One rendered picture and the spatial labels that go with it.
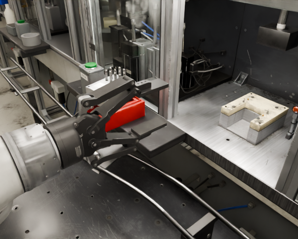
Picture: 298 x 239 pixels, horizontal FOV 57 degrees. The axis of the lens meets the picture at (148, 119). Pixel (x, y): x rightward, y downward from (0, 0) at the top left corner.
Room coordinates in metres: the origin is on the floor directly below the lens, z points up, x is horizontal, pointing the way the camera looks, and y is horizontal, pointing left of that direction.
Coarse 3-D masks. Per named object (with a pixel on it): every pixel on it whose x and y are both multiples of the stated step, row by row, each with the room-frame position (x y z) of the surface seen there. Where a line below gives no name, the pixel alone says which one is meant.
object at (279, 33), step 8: (280, 16) 0.72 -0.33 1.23; (272, 24) 0.75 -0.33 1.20; (280, 24) 0.71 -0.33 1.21; (264, 32) 0.72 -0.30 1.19; (272, 32) 0.70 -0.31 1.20; (280, 32) 0.69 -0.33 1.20; (288, 32) 0.68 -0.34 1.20; (296, 32) 0.69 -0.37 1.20; (256, 40) 0.73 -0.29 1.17; (264, 40) 0.72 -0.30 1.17; (272, 40) 0.70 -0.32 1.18; (280, 40) 0.68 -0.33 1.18; (288, 40) 0.67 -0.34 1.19; (296, 40) 0.70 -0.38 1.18; (280, 48) 0.68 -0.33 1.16; (288, 48) 0.68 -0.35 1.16
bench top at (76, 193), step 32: (128, 160) 0.80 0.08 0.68; (32, 192) 0.64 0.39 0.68; (64, 192) 0.64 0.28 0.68; (96, 192) 0.64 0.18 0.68; (128, 192) 0.64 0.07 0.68; (160, 192) 0.64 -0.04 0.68; (0, 224) 0.52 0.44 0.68; (32, 224) 0.52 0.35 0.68; (64, 224) 0.52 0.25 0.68; (96, 224) 0.52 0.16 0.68; (128, 224) 0.52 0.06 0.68; (160, 224) 0.52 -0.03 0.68; (192, 224) 0.52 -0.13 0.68; (224, 224) 0.52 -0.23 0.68
